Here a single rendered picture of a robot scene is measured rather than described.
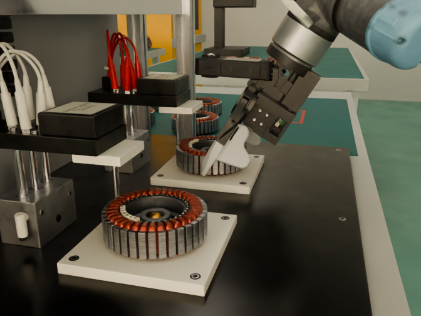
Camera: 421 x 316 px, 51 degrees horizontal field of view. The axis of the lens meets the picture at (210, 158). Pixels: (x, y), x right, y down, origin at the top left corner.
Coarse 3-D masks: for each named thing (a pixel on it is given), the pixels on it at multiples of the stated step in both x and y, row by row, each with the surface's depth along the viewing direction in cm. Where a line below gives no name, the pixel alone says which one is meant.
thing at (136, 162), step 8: (128, 136) 71; (136, 136) 71; (144, 136) 73; (144, 144) 73; (144, 152) 74; (136, 160) 71; (144, 160) 74; (120, 168) 70; (128, 168) 70; (136, 168) 71
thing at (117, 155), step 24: (48, 120) 43; (72, 120) 42; (96, 120) 42; (120, 120) 47; (0, 144) 45; (24, 144) 44; (48, 144) 43; (72, 144) 43; (96, 144) 42; (120, 144) 47; (48, 168) 51; (24, 192) 47
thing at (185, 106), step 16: (144, 80) 65; (160, 80) 64; (176, 80) 64; (96, 96) 68; (112, 96) 67; (128, 96) 66; (144, 96) 66; (160, 96) 65; (176, 96) 64; (128, 112) 73; (160, 112) 66; (176, 112) 66; (192, 112) 65; (128, 128) 72
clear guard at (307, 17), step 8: (288, 0) 24; (296, 0) 27; (304, 0) 44; (288, 8) 24; (296, 8) 24; (304, 8) 28; (312, 8) 44; (296, 16) 24; (304, 16) 24; (312, 16) 28; (304, 24) 24; (312, 24) 25
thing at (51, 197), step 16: (16, 192) 49; (32, 192) 49; (48, 192) 49; (64, 192) 51; (0, 208) 47; (16, 208) 47; (32, 208) 46; (48, 208) 48; (64, 208) 51; (0, 224) 48; (32, 224) 47; (48, 224) 49; (64, 224) 52; (16, 240) 48; (32, 240) 48; (48, 240) 49
